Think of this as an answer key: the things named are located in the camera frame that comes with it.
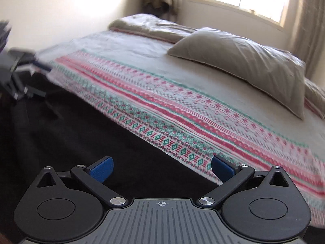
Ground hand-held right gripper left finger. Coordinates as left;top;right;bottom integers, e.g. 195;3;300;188
37;156;128;207

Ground patterned bed blanket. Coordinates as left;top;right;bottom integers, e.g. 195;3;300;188
34;28;325;227

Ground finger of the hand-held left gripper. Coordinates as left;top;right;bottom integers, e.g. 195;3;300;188
30;54;53;74
15;84;47;99

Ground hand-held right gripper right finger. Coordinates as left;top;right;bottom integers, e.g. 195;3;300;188
197;155;291;207

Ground black pants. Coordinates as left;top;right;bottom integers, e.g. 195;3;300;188
0;72;223;244

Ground crumpled grey duvet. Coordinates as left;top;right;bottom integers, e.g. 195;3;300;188
108;13;199;44

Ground grey pillow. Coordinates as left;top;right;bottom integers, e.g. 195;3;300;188
167;27;307;120

